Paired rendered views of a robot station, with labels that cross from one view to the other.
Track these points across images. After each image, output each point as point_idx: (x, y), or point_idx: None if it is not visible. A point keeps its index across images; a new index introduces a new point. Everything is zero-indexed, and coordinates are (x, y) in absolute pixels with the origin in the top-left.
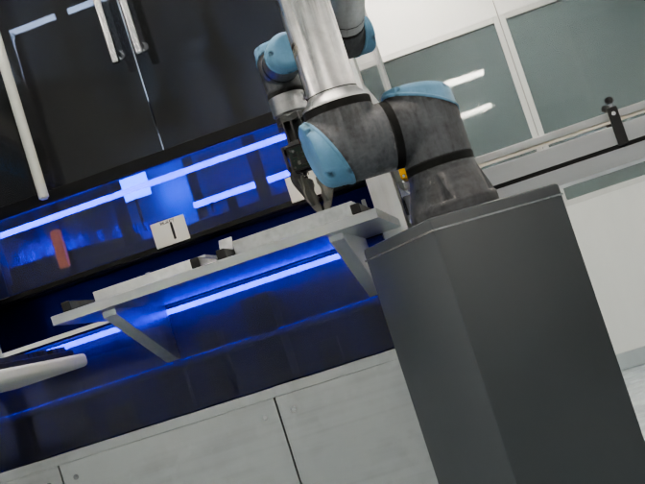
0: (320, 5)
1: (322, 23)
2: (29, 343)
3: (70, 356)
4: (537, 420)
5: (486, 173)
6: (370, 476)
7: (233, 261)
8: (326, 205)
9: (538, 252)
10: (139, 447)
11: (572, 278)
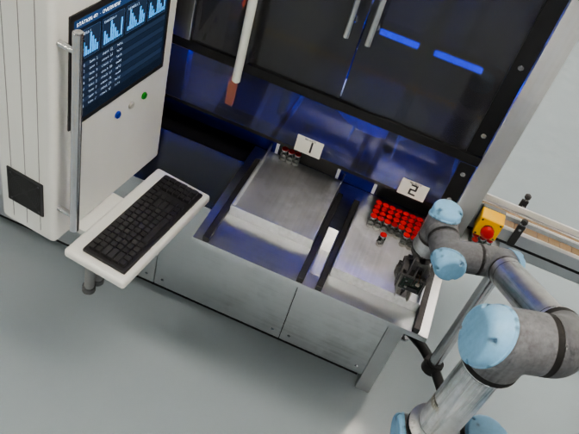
0: (475, 410)
1: (465, 418)
2: (182, 114)
3: (198, 207)
4: None
5: (526, 240)
6: (333, 316)
7: (323, 296)
8: (403, 294)
9: None
10: None
11: None
